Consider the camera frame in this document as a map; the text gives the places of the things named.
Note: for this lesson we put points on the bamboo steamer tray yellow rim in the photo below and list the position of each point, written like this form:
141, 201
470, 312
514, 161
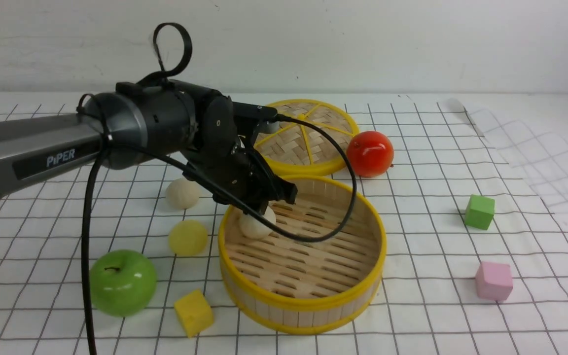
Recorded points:
304, 288

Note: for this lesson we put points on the red pomegranate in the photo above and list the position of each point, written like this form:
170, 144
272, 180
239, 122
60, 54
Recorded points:
370, 153

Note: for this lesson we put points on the green foam cube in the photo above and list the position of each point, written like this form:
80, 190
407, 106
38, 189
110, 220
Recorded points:
479, 212

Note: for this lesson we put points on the bamboo steamer lid yellow rim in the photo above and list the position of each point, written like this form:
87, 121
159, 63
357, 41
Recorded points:
291, 149

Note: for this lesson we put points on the green apple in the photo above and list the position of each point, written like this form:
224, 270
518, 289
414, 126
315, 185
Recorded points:
122, 282

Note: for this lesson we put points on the yellow foam cube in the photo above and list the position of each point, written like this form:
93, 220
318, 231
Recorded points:
194, 313

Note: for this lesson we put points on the yellow bun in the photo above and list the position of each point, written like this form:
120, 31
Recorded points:
188, 238

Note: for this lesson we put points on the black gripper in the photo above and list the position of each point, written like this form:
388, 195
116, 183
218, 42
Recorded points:
246, 175

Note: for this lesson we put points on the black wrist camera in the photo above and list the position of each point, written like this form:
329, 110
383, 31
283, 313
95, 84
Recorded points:
247, 117

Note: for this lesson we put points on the pink foam cube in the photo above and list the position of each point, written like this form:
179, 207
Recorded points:
494, 281

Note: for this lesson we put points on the white grid-pattern tablecloth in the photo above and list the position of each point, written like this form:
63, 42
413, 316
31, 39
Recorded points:
426, 303

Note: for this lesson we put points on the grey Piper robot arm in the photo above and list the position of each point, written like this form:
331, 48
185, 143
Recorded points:
215, 135

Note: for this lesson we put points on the beige bun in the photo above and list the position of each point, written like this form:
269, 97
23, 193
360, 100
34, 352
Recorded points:
252, 228
182, 194

